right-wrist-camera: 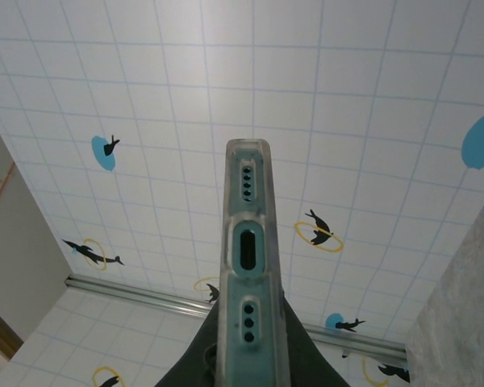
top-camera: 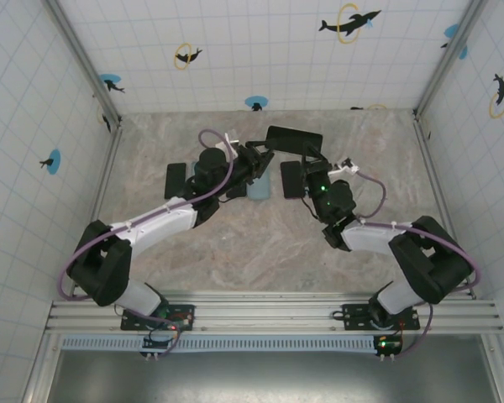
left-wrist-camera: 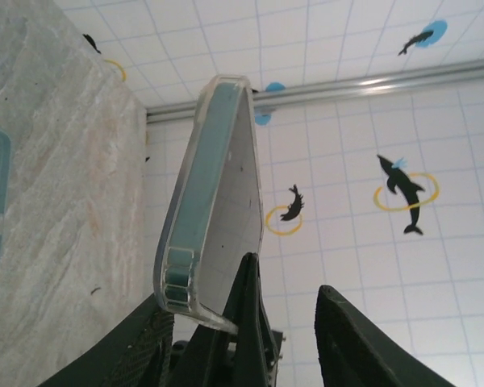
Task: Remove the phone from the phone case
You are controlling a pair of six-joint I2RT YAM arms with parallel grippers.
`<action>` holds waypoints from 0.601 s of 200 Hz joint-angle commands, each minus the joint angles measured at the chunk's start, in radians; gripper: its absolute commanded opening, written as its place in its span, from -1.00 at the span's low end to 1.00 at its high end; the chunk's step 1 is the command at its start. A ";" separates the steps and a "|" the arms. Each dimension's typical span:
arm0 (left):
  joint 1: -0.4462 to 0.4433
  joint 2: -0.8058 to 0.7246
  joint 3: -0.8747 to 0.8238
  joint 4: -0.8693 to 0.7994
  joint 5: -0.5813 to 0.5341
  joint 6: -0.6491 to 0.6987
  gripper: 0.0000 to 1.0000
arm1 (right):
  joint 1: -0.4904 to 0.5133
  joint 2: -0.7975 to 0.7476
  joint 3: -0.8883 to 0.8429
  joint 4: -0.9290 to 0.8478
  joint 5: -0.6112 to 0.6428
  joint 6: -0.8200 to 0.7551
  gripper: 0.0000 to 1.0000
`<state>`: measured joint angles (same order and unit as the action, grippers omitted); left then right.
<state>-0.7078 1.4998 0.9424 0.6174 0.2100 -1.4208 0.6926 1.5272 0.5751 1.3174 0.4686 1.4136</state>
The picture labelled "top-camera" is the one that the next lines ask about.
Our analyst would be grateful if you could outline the black phone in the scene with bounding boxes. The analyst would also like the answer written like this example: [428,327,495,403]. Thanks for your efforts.
[265,124,323,155]

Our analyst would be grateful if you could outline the small controller circuit board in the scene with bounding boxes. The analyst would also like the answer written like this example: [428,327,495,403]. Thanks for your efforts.
[140,329,182,362]
[372,333,404,362]

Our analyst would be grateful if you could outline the plain blue blob decal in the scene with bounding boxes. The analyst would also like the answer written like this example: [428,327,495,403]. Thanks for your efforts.
[440,23,470,60]

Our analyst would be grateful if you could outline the dark grey metal panel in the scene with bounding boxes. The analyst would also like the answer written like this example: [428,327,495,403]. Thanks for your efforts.
[45,351,501,403]

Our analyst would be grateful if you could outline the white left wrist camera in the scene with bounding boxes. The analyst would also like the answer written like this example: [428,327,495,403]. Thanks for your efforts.
[215,133,241,155]

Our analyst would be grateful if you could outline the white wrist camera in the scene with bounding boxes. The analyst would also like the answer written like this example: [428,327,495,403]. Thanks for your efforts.
[329,157,362,176]
[215,133,241,155]

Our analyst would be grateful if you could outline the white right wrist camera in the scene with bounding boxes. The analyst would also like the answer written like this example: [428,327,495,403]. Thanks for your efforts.
[329,157,362,176]

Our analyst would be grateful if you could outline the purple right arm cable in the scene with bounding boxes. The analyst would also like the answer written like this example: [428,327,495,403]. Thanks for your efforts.
[356,167,484,361]

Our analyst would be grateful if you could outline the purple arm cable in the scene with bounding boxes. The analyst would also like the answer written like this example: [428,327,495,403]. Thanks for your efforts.
[356,167,484,361]
[58,128,236,358]

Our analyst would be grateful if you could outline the aluminium side rail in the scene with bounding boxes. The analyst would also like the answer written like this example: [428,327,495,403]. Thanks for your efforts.
[412,111,478,300]
[69,121,125,300]

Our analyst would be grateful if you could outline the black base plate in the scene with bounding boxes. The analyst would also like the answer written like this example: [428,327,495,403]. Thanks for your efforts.
[342,302,421,332]
[120,302,197,332]

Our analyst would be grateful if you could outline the wide aluminium base rail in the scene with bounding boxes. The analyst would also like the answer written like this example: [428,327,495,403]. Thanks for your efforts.
[45,291,504,336]

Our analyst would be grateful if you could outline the white slotted cable duct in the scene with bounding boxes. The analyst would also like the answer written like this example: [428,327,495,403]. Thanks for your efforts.
[60,334,404,353]

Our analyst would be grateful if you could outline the aluminium corner post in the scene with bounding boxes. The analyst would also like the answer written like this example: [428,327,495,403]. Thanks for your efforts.
[412,0,488,121]
[41,0,123,127]

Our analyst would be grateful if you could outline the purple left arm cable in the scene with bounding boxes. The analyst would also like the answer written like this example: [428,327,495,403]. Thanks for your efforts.
[58,128,236,358]

